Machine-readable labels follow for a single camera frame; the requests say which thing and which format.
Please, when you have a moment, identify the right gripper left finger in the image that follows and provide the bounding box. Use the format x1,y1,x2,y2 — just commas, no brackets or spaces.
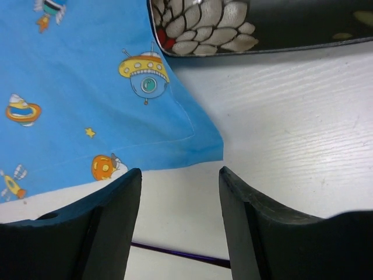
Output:
1,169,142,279

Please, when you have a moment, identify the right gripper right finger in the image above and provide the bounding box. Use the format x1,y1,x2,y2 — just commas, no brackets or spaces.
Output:
219,167,372,279

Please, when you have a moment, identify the blue space-print cloth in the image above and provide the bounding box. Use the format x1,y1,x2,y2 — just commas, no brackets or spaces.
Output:
1,1,224,202

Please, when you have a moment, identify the dark floral square plate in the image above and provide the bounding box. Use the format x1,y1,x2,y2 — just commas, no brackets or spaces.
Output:
147,0,372,57

